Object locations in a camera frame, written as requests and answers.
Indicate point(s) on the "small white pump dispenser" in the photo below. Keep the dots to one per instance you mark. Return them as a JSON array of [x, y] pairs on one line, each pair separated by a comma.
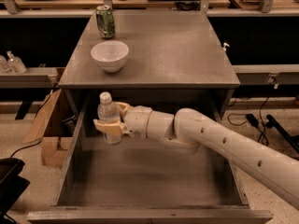
[[225, 46]]

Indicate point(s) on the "open grey top drawer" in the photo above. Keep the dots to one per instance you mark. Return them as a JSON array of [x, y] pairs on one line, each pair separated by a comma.
[[141, 182]]

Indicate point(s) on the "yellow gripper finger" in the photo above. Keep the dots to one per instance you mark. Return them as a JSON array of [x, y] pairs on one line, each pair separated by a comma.
[[114, 128], [123, 108]]

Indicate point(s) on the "clear plastic water bottle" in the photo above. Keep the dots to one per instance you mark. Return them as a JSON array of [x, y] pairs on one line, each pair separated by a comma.
[[108, 112]]

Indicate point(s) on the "green soda can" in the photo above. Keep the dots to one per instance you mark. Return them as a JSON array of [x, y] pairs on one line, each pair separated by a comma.
[[105, 21]]

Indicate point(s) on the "black object lower left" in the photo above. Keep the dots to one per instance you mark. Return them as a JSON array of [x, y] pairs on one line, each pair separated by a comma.
[[11, 185]]

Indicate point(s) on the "grey drawer cabinet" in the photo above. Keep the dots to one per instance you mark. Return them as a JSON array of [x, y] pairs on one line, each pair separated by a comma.
[[173, 50]]

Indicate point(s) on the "white ceramic bowl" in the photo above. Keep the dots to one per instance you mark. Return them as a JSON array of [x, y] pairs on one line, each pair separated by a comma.
[[111, 56]]

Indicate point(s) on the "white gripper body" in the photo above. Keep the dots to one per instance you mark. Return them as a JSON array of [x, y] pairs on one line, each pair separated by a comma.
[[137, 118]]

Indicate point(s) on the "clear sanitizer pump bottle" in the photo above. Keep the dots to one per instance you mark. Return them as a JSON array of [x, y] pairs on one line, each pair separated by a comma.
[[15, 63]]

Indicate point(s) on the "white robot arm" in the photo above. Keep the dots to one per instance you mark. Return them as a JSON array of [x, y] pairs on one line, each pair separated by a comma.
[[188, 129]]

